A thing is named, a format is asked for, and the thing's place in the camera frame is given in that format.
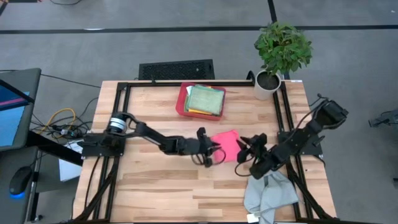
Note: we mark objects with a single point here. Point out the dark grey side desk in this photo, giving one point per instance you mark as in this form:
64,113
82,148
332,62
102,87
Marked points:
9,158

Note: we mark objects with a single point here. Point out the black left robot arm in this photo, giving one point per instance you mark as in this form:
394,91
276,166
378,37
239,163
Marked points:
149,133

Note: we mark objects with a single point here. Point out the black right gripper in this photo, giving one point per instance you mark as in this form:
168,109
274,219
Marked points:
259,155

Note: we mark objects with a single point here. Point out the grey monitor with blue screen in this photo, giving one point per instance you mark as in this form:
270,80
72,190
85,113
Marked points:
12,124

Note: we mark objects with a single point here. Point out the black computer mouse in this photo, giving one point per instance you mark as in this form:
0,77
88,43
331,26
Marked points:
20,180

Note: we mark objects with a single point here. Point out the black mesh computer case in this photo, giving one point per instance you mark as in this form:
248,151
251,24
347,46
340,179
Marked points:
177,70

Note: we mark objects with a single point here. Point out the yellow microfiber towel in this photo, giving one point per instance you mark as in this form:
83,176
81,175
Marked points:
197,111

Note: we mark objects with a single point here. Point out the green leafy plant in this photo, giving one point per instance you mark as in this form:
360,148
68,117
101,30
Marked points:
283,46

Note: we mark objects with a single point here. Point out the red plastic tray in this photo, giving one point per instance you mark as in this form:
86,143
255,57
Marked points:
180,105

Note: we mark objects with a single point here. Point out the white box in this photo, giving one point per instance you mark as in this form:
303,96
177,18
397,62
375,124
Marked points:
70,171

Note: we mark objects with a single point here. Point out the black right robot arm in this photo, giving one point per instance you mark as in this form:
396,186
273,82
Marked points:
304,133

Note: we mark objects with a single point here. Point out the grey microfiber towel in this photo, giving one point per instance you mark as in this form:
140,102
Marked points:
270,196

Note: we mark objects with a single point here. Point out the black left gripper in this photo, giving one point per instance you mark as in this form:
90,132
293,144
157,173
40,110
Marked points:
200,146

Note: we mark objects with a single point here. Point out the sage green microfiber towel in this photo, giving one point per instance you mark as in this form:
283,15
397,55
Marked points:
206,100

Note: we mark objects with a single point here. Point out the pink microfiber towel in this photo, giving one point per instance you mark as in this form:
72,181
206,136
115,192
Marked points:
228,146

